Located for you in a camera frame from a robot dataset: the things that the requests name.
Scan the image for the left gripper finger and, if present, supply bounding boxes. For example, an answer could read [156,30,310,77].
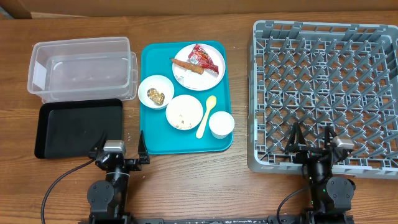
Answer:
[90,132,107,152]
[138,130,149,156]

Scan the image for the black tray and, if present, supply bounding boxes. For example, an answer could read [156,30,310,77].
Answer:
[34,99,123,159]

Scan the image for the yellow plastic spoon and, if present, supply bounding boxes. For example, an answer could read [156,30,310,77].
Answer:
[195,95,217,139]

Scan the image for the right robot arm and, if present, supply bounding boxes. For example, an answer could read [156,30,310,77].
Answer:
[276,123,356,224]

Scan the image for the pink bowl with rice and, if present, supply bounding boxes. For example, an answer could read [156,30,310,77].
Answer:
[165,95,203,131]

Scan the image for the white cup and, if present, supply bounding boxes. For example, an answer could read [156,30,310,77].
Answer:
[209,111,235,139]

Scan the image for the large white plate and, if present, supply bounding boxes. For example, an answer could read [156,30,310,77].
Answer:
[172,44,226,91]

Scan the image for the red snack wrapper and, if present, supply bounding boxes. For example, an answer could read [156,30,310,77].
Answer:
[188,44,219,75]

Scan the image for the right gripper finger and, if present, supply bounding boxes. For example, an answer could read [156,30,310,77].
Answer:
[324,125,337,149]
[285,122,307,149]

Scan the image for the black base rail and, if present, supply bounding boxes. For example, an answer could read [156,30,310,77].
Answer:
[79,215,354,224]

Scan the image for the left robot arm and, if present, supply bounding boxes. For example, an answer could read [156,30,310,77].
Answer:
[87,132,150,223]

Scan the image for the grey dishwasher rack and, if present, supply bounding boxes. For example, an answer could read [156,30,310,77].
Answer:
[247,20,397,179]

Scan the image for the clear plastic bin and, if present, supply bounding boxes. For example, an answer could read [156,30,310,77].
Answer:
[27,37,138,103]

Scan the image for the orange carrot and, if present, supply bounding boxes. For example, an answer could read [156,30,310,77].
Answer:
[170,58,204,75]

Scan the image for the white bowl with food scraps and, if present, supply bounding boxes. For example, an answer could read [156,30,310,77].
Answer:
[138,75,174,110]

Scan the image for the teal serving tray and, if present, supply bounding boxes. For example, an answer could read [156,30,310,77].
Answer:
[140,42,233,155]

